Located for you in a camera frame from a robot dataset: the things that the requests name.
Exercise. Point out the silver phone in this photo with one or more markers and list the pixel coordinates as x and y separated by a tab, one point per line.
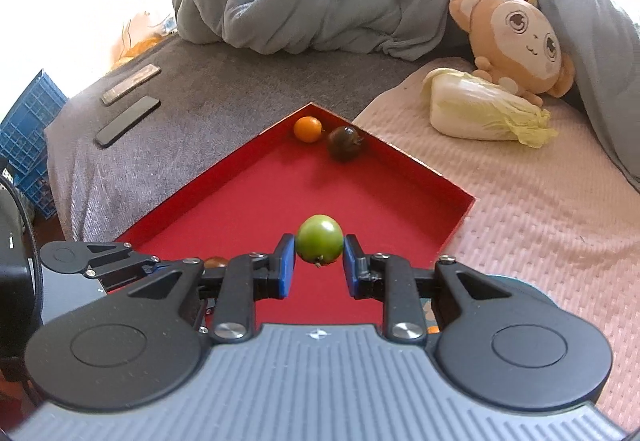
130	85

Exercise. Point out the orange cloth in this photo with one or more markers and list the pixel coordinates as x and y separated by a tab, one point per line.
137	48

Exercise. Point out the grey bed sheet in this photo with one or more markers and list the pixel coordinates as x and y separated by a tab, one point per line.
225	86

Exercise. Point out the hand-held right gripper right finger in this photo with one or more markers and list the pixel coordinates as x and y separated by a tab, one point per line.
350	266

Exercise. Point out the dark brown tomato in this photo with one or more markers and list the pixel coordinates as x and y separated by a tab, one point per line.
216	263
345	143

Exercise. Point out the pink bed cover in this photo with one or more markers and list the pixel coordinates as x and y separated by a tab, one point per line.
525	221

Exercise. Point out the green tomato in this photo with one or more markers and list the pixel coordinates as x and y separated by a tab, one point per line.
320	238

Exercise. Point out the orange cherry tomato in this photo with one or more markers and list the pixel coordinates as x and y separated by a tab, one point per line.
307	129

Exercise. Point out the monkey plush toy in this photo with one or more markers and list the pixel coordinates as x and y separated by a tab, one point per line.
520	41

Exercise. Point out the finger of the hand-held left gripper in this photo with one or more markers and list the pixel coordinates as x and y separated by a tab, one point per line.
125	268

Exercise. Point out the napa cabbage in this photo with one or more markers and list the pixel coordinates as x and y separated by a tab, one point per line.
470	111

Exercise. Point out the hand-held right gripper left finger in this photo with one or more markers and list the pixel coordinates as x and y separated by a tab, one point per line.
286	266

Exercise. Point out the black phone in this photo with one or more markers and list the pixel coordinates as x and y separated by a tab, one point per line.
127	121

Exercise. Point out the red tray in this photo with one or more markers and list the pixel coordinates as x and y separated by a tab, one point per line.
250	191

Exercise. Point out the blue plastic crate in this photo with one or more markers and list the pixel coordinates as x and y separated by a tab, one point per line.
30	131

